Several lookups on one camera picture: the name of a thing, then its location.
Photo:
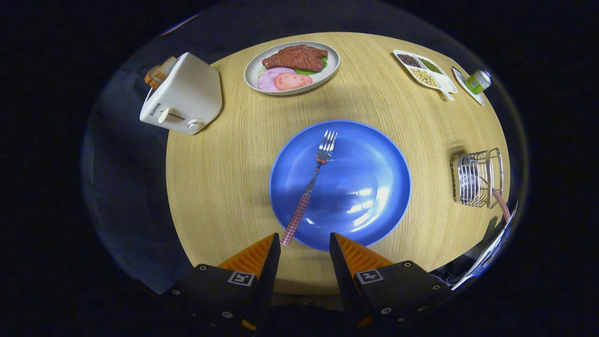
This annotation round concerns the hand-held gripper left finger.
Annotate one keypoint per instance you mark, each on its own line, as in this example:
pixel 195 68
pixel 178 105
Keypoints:
pixel 262 281

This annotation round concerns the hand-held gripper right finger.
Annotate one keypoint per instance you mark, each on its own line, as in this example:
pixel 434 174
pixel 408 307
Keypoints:
pixel 346 281

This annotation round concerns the blue round plate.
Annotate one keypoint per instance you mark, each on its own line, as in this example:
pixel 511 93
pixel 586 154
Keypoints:
pixel 365 187

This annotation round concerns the white flat panel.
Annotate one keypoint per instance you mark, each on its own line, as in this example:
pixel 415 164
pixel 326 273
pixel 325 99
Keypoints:
pixel 486 255

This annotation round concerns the white toaster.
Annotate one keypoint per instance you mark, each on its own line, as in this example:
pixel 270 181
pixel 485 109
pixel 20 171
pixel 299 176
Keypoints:
pixel 192 93

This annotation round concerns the pale pink ham slice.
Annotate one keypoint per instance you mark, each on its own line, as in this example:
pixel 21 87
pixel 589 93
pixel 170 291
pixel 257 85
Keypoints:
pixel 266 79

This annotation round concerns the salmon pink ham slice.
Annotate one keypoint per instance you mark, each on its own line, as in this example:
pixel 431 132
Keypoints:
pixel 292 81

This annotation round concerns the white oval food plate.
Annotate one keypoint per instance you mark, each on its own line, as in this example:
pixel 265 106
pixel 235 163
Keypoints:
pixel 255 70

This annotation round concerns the green lettuce leaf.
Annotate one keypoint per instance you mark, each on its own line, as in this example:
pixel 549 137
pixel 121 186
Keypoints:
pixel 306 72

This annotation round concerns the pile of yellow soybeans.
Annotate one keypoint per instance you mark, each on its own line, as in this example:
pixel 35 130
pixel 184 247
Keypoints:
pixel 423 77

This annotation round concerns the white divided tray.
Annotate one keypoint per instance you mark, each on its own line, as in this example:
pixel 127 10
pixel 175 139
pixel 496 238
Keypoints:
pixel 447 85

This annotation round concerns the brown meat cutlet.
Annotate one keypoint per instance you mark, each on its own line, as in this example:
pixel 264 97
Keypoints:
pixel 295 58

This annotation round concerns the pile of dark red beans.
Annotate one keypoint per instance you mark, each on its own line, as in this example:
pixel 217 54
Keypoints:
pixel 408 60

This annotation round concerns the small white dish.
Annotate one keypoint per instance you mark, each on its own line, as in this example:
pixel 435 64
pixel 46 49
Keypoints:
pixel 461 82

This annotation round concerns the pile of green beans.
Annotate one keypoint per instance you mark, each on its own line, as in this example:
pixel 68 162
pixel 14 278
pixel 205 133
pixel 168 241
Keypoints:
pixel 430 65

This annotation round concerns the brown toast slice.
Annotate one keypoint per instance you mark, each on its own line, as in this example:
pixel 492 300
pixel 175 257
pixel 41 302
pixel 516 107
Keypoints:
pixel 152 76
pixel 167 66

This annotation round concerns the green label bottle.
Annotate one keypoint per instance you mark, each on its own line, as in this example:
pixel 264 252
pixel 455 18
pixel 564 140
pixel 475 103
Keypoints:
pixel 476 82

